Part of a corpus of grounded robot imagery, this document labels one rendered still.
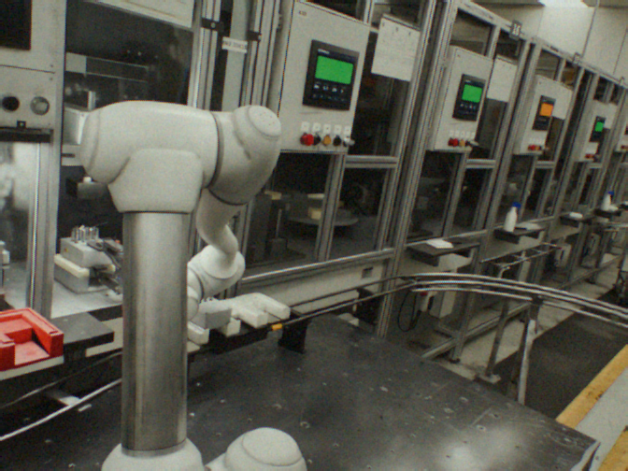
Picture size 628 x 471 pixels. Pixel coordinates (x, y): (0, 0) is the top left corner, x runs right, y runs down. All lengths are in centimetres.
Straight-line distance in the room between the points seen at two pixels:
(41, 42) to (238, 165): 59
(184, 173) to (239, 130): 12
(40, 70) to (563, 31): 882
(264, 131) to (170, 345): 37
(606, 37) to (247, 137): 875
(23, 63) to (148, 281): 63
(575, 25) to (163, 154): 900
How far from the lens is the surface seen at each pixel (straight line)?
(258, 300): 180
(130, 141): 89
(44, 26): 138
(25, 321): 143
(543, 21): 983
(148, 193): 89
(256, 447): 103
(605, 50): 949
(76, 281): 169
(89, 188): 169
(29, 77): 137
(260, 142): 94
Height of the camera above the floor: 155
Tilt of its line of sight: 14 degrees down
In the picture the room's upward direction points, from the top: 10 degrees clockwise
